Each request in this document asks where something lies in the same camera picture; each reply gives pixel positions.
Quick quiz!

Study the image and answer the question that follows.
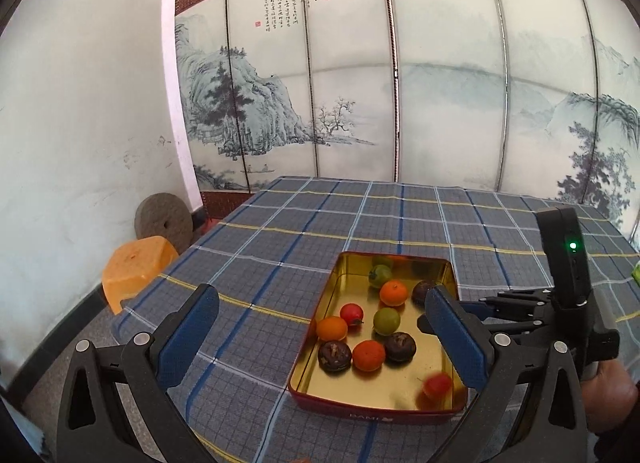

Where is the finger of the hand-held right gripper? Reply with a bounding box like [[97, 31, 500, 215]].
[[479, 288, 556, 319], [479, 315, 553, 344]]

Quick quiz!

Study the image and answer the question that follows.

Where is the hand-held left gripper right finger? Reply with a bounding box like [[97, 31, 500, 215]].
[[425, 284, 592, 463]]

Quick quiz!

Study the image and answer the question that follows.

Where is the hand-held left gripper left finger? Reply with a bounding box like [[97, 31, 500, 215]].
[[56, 283, 221, 463]]

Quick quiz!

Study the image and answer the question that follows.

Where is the dark purple passion fruit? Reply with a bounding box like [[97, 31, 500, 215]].
[[318, 340, 352, 373], [383, 332, 416, 363], [411, 280, 435, 305]]

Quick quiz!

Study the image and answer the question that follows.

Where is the orange tangerine with green stem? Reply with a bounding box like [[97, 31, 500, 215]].
[[379, 280, 407, 307]]

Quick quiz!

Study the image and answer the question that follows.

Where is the gold metal tin tray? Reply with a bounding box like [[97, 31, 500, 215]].
[[287, 252, 469, 425]]

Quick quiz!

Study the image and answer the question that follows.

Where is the reddish orange tangerine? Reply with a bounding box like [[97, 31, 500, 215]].
[[352, 340, 387, 372]]

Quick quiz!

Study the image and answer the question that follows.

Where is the person's right hand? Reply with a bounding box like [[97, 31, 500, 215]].
[[582, 358, 640, 434]]

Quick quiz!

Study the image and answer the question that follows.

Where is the orange plastic stool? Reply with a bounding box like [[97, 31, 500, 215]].
[[101, 236, 180, 315]]

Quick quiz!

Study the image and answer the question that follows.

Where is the grey round millstone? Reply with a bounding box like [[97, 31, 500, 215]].
[[134, 192, 193, 250]]

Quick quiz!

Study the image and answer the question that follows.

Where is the blue grey plaid tablecloth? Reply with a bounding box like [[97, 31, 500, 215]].
[[111, 176, 640, 463]]

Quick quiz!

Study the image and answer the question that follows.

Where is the landscape painted folding screen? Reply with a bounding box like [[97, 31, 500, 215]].
[[175, 0, 640, 244]]

